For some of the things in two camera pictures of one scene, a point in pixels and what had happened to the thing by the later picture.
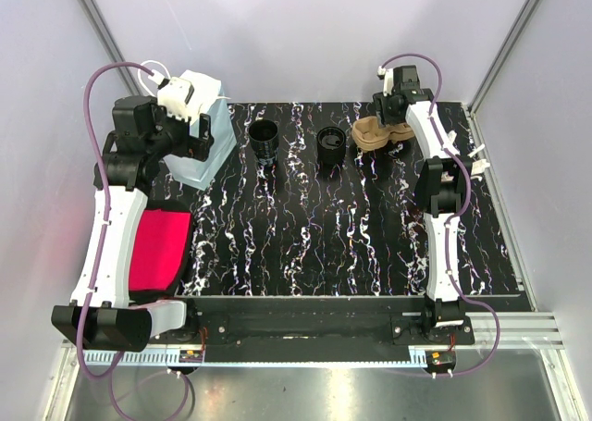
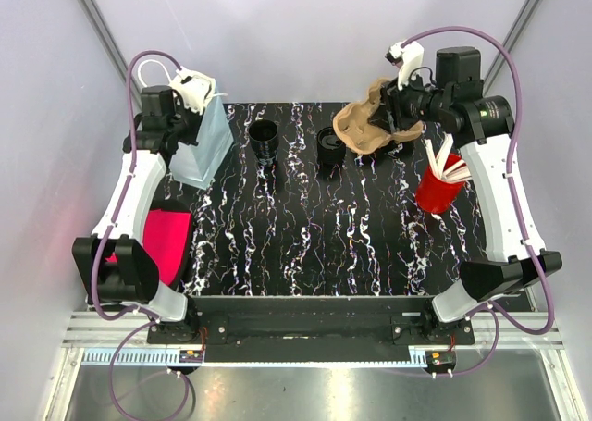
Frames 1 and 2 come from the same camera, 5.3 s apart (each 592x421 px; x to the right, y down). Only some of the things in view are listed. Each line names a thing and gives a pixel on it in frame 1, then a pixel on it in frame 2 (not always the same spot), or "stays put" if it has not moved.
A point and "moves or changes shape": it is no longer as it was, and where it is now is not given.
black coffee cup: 264,139 stays put
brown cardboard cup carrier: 369,136 moves or changes shape
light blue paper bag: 206,99 stays put
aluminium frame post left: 94,13 stays put
